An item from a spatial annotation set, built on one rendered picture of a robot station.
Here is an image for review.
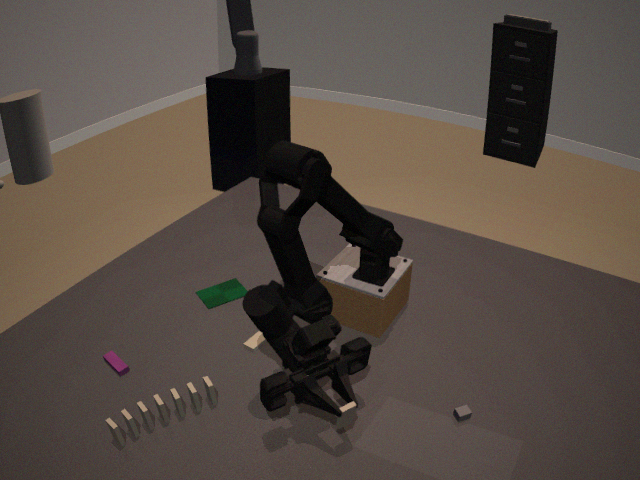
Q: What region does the beige domino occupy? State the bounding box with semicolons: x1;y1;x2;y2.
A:
137;401;155;431
336;402;357;429
243;331;267;352
121;409;140;438
203;376;217;405
170;388;186;418
153;394;170;424
186;382;202;412
105;418;126;446

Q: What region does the purple domino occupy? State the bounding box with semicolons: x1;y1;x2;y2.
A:
102;350;130;376

